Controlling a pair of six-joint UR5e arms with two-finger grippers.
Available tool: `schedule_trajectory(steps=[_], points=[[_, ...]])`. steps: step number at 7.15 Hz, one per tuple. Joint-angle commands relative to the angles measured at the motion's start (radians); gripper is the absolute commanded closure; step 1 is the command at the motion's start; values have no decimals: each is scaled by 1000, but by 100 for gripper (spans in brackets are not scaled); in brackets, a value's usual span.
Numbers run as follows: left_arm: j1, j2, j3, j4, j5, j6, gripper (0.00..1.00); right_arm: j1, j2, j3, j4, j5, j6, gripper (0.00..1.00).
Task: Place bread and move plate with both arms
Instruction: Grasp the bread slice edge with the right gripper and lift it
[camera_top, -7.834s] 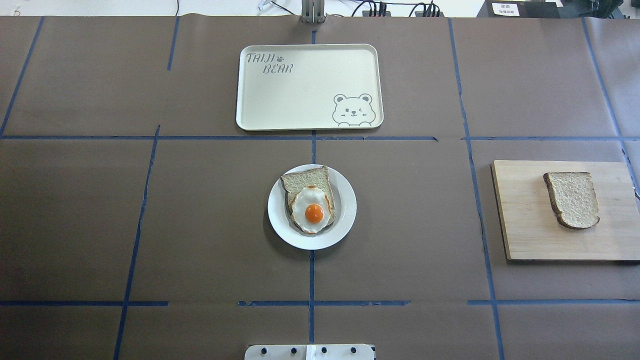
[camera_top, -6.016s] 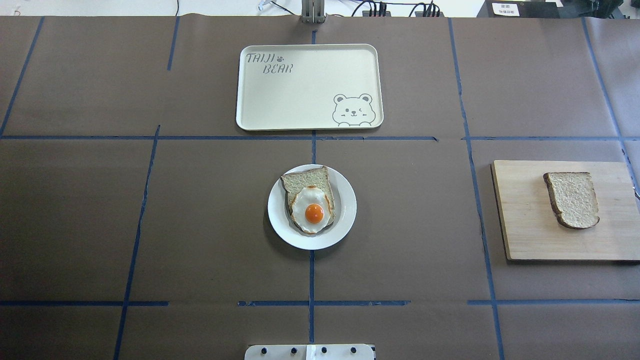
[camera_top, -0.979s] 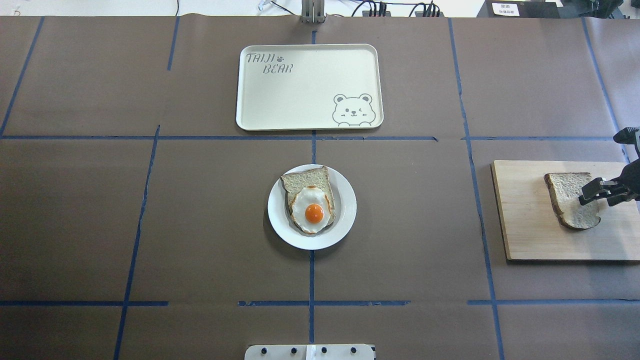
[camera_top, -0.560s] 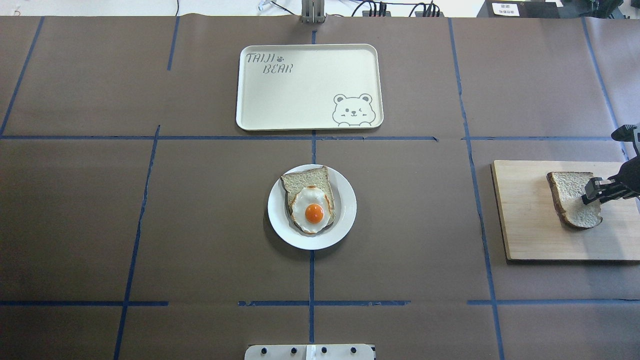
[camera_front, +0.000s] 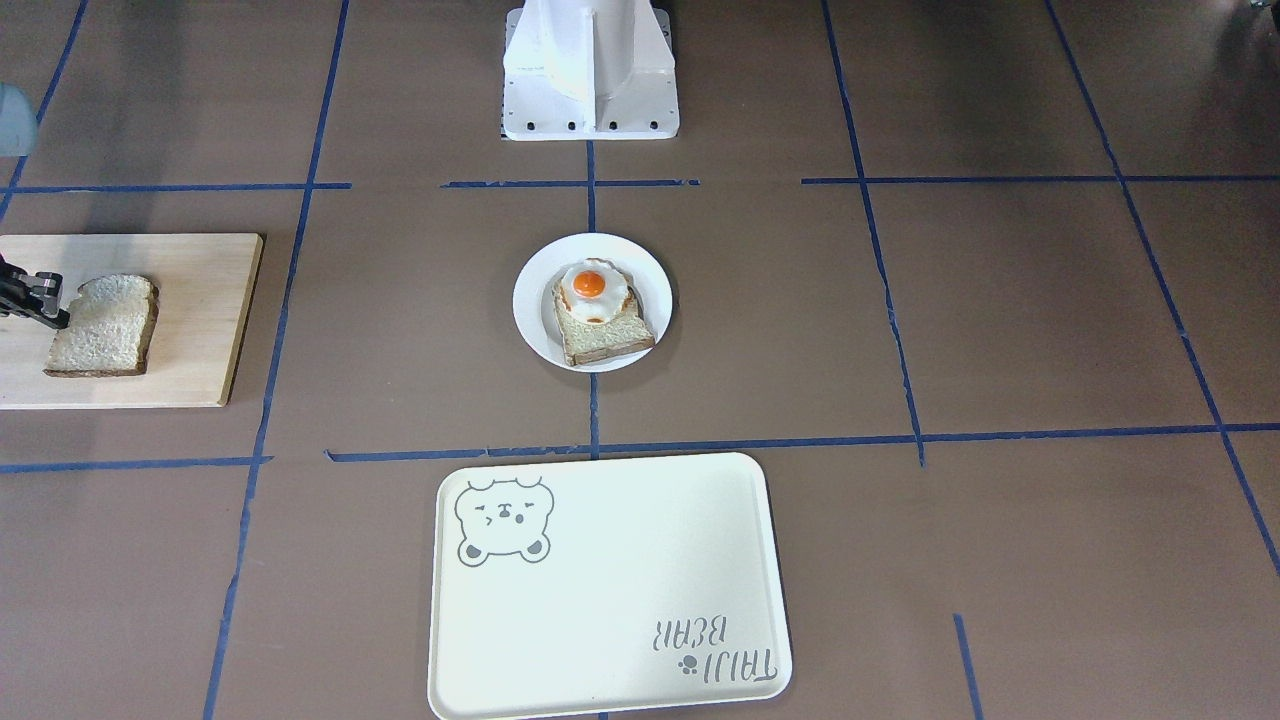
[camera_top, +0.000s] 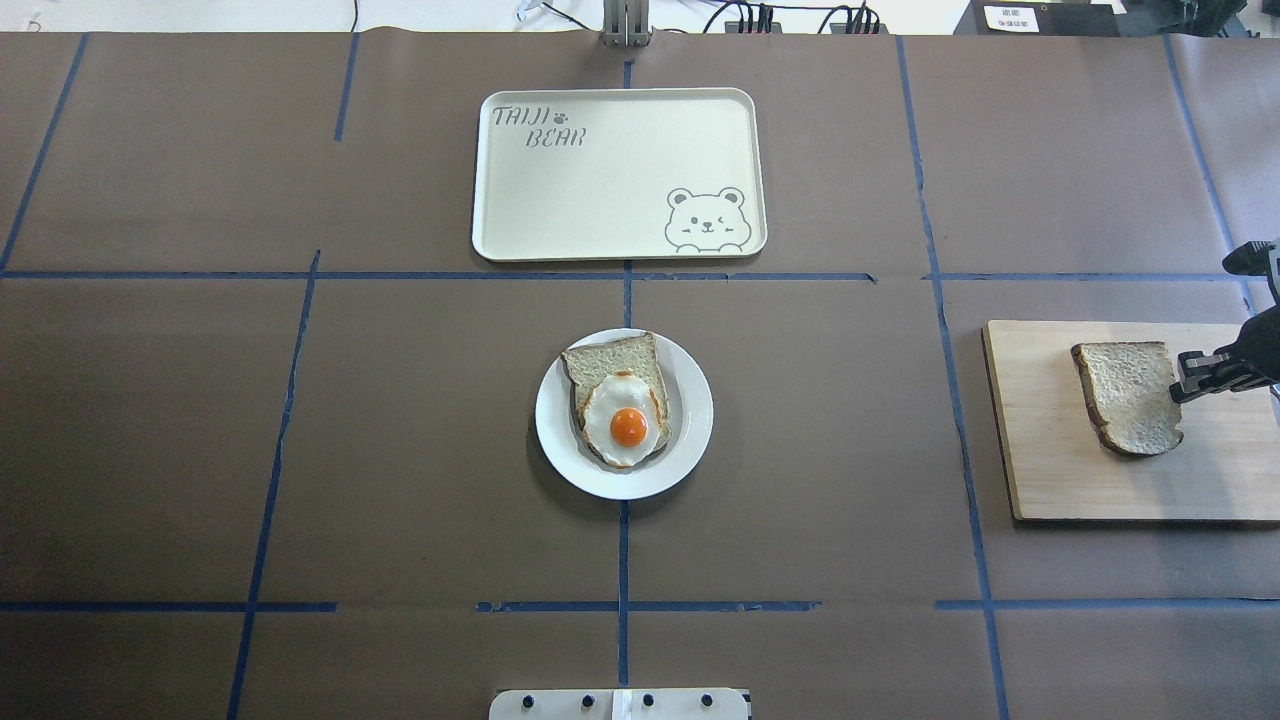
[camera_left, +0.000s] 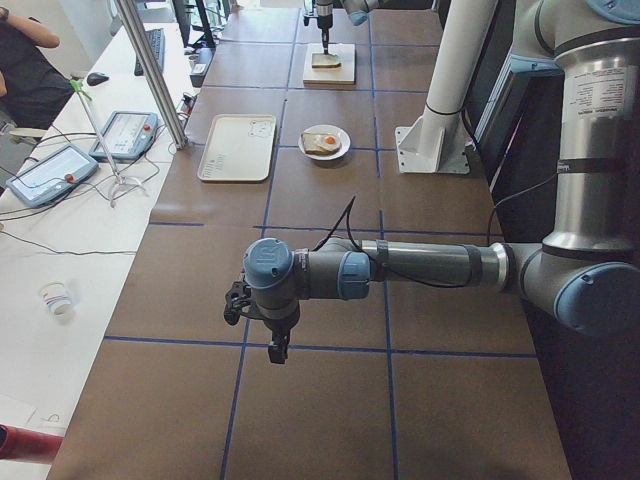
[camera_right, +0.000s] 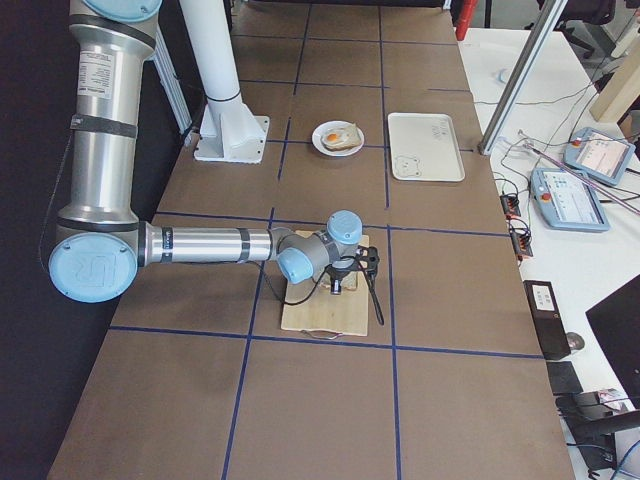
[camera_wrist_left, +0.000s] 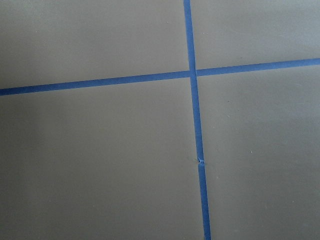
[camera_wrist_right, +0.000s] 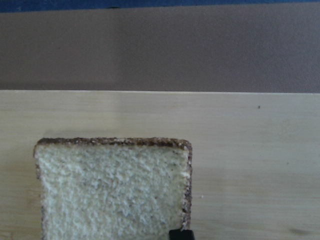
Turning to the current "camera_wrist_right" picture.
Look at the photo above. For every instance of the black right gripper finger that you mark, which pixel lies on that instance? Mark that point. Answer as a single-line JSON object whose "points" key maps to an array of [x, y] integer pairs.
{"points": [[178, 234]]}

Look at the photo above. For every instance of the bread slice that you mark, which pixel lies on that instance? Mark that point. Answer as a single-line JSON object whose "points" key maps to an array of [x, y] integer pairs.
{"points": [[114, 188]]}

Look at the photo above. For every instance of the wooden cutting board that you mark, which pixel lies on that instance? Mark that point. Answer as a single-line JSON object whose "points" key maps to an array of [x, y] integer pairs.
{"points": [[256, 156]]}

